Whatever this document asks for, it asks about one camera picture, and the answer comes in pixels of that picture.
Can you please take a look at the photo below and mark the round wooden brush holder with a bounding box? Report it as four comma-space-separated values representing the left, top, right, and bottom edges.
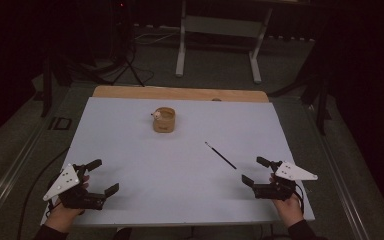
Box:
152, 106, 176, 134

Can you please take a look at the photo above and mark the black tripod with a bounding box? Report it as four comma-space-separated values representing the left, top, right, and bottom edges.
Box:
110, 0, 146, 88

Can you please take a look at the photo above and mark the white table mat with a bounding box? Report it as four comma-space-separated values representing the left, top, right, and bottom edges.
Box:
40, 96, 316, 228

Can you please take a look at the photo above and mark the thin black brush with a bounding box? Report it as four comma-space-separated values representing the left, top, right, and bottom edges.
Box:
204, 141, 238, 170

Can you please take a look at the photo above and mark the black rectangular floor frame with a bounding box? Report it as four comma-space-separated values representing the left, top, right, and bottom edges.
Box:
47, 116, 73, 132

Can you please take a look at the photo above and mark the white metal stand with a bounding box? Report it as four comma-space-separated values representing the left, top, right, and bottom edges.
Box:
175, 0, 274, 85

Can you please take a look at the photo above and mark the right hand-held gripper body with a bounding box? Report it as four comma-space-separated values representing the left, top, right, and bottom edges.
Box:
252, 161, 319, 201

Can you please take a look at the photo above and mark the long black floor cable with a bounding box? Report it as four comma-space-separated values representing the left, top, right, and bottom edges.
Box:
15, 147, 71, 240

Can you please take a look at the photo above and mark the person's right hand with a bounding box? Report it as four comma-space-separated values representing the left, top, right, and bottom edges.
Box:
268, 172, 305, 229

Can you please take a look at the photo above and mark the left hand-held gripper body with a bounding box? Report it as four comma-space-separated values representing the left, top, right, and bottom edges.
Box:
42, 163, 107, 211

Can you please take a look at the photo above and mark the white floor cable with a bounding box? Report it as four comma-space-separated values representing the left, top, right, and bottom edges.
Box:
132, 31, 178, 46

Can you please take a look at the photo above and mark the person's left hand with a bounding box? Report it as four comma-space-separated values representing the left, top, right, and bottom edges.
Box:
44, 175, 91, 232

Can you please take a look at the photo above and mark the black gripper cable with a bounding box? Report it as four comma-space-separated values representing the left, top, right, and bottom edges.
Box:
293, 181, 306, 215

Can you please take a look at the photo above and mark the black metal stand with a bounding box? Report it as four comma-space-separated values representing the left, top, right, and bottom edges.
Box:
268, 66, 333, 136
40, 54, 54, 118

